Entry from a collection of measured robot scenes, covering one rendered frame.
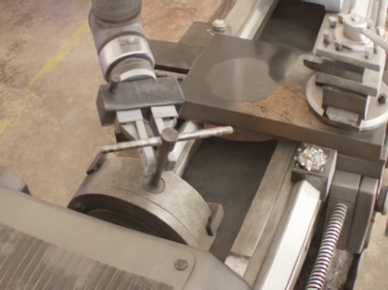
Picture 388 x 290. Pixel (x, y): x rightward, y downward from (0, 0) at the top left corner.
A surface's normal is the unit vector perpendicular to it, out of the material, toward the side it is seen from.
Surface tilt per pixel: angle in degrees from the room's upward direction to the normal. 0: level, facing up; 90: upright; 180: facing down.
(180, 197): 40
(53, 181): 0
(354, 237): 90
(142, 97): 21
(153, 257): 0
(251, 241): 0
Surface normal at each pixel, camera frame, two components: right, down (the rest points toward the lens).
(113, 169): -0.32, -0.74
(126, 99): 0.25, -0.56
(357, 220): -0.37, 0.67
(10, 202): -0.07, -0.71
